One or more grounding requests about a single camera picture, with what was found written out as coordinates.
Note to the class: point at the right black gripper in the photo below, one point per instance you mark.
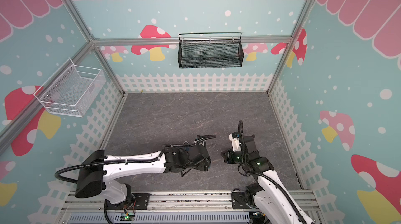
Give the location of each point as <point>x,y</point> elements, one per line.
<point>227,155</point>

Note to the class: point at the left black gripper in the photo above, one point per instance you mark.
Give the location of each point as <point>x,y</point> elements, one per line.
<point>204,165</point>

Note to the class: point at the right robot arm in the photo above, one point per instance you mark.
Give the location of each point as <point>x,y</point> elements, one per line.
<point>268,194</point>

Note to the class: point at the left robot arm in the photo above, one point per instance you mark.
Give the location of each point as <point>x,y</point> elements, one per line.
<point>99,174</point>

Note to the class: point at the right black mount plate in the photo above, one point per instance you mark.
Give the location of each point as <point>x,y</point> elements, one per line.
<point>242,200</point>

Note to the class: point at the black mount plate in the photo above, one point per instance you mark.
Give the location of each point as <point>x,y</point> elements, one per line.
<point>138,201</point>
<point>242,200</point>

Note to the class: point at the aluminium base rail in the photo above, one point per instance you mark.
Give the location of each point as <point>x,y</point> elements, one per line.
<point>210,207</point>

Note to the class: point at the left black mount plate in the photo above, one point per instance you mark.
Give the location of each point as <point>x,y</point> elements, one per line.
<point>138,201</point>

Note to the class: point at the black mesh wall basket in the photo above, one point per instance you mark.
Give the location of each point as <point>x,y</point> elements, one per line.
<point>210,50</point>

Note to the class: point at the white mesh wall basket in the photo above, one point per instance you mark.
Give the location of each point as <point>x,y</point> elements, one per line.
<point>71,90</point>

